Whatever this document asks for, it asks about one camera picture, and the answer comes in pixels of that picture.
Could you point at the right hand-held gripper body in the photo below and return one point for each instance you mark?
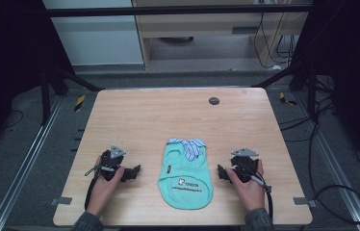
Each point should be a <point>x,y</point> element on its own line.
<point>244,163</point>

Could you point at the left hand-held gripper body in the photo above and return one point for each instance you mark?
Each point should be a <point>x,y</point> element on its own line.
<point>112,162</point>

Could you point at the person's right hand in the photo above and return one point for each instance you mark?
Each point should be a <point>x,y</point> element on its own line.
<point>248,192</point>

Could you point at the person's left hand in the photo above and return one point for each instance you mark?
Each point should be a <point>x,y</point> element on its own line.
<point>104,189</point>

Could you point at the teal pet shirt striped collar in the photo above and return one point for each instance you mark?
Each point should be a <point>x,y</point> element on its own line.
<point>186,179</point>

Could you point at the yellow black striped tape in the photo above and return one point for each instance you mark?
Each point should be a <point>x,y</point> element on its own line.
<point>286,99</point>
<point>79,103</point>

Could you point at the grey round table grommet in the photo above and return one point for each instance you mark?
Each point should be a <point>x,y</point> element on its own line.
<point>214,101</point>

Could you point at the white cabinet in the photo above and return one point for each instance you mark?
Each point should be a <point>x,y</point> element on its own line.
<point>97,41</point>

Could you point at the light wooden desk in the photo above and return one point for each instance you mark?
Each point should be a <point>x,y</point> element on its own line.
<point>200,29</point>

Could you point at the grey metal table bracket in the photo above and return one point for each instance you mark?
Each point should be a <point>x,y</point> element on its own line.
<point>303,201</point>
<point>62,201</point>

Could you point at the aluminium floor rail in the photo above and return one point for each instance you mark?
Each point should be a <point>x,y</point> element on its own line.
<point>335,163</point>
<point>24,166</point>

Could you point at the black metal frame stand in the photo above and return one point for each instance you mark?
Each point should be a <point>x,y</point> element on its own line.
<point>56,83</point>
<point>296,80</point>

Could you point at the black horizontal frame bar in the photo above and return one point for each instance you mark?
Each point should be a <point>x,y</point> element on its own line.
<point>174,11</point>

